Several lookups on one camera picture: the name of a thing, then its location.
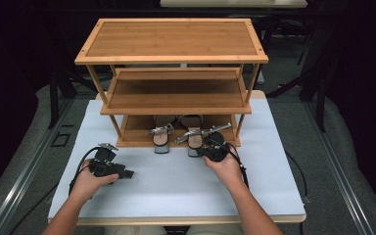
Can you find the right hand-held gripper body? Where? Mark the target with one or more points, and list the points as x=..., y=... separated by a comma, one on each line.
x=216, y=147

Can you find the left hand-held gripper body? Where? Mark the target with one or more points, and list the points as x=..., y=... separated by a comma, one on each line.
x=104, y=166

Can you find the wooden three-tier shoe rack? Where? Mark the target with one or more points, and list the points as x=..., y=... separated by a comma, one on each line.
x=171, y=39

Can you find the person's left hand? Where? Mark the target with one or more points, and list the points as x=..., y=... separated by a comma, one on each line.
x=89, y=184

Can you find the person's right hand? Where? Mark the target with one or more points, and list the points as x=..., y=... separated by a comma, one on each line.
x=226, y=169

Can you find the white table mat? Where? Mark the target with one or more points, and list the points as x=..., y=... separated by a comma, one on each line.
x=176, y=189

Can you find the light wooden table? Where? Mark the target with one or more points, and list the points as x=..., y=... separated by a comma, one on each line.
x=182, y=221

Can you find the black metal stand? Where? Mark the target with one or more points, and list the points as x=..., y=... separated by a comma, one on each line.
x=55, y=94
x=319, y=98

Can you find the pale background table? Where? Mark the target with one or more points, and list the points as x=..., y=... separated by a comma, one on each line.
x=233, y=3

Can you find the grey metal floor rail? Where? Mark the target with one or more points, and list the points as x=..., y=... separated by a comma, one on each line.
x=23, y=182
x=339, y=169

